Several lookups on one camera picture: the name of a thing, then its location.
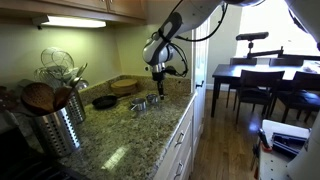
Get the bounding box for dark wooden chair right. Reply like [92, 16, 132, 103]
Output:
[278, 72, 320, 123]

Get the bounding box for under cabinet light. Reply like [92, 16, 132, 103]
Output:
[32, 15, 107, 28]

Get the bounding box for dark wooden chair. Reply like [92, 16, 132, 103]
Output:
[278, 72, 320, 123]
[235, 70, 284, 119]

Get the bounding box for black cast iron skillet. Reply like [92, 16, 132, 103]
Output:
[92, 95, 117, 110]

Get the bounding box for wooden spoons bunch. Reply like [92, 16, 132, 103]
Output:
[21, 77, 81, 114]

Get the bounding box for black camera on stand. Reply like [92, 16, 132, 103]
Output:
[236, 32, 269, 41]

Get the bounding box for steel utensil holder front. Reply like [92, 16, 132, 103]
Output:
[30, 107, 80, 158]

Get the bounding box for wooden lower cabinet drawers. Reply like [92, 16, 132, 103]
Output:
[153, 97, 195, 180]

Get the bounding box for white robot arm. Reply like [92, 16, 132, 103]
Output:
[143, 0, 320, 99]

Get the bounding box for dark dining table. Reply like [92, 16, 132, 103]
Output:
[211, 61, 320, 117]

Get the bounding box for large steel measuring cup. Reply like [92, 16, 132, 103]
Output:
[131, 98, 146, 111]

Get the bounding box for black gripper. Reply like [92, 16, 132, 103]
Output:
[151, 63, 177, 100]

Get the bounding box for steel utensil holder back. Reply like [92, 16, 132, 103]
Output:
[67, 90, 86, 124]

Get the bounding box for steel utensil holder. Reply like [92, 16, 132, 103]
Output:
[67, 90, 86, 124]
[30, 107, 80, 158]

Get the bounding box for wooden upper cabinets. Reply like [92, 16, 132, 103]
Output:
[0, 0, 147, 24]

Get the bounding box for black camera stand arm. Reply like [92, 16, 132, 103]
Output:
[245, 40, 320, 62]

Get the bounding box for dark wooden chair near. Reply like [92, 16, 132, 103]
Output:
[235, 70, 284, 119]

